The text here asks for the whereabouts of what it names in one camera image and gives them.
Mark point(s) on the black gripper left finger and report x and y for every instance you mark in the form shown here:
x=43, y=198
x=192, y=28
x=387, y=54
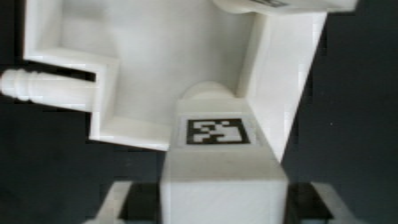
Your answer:
x=130, y=205

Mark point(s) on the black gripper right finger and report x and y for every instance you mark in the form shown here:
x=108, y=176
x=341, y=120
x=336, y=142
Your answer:
x=314, y=205

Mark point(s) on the white short tagged block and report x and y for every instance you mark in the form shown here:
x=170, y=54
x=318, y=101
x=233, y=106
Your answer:
x=224, y=183

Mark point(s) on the white chair seat part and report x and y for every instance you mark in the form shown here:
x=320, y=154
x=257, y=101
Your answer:
x=154, y=45

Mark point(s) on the white fence frame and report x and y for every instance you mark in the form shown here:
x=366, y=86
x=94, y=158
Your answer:
x=275, y=69

